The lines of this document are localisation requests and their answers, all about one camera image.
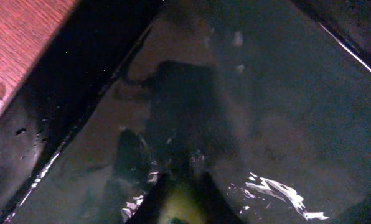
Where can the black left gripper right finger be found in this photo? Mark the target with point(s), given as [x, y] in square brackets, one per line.
[213, 203]

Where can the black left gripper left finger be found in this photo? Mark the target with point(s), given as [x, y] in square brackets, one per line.
[150, 208]

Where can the green yellow sponge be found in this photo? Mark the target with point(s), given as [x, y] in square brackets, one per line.
[182, 206]

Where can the black water tray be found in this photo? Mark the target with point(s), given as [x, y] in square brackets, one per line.
[271, 98]

